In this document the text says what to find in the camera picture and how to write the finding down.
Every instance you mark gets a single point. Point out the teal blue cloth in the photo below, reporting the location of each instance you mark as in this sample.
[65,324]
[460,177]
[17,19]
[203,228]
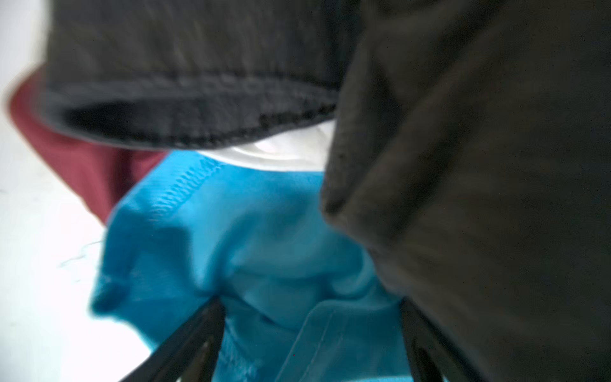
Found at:
[302,302]

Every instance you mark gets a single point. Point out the maroon cloth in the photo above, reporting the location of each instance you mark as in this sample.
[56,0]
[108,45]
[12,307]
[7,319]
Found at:
[99,175]

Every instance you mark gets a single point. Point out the white cloth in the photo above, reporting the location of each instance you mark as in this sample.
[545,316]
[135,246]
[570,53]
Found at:
[302,150]

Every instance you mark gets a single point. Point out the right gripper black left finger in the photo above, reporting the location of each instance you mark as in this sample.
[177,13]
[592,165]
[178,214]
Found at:
[190,353]

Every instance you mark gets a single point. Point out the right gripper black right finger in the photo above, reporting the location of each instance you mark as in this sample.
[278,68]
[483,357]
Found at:
[431,357]

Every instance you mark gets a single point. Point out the dark grey cloth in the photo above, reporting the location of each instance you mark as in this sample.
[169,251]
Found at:
[471,155]

